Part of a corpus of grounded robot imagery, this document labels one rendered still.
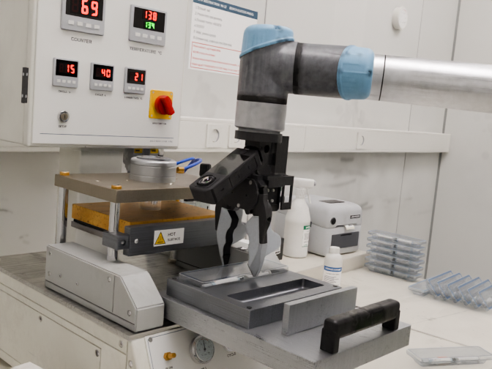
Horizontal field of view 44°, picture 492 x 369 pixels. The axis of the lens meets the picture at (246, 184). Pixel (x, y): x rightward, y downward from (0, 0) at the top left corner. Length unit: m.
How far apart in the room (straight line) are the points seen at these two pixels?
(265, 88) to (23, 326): 0.58
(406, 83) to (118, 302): 0.55
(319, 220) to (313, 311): 1.19
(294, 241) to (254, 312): 1.16
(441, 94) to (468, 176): 2.44
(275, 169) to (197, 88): 0.92
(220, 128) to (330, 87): 0.97
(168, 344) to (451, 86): 0.57
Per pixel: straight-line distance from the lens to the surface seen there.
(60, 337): 1.03
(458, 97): 1.01
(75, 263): 0.98
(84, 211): 1.06
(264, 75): 0.88
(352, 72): 0.87
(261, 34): 0.89
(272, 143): 0.92
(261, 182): 0.88
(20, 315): 1.14
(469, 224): 3.45
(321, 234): 1.99
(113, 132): 1.17
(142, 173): 1.04
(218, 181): 0.84
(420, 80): 1.00
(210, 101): 1.86
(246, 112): 0.89
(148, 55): 1.21
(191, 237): 1.01
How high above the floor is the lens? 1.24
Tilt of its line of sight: 7 degrees down
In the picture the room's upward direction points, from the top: 5 degrees clockwise
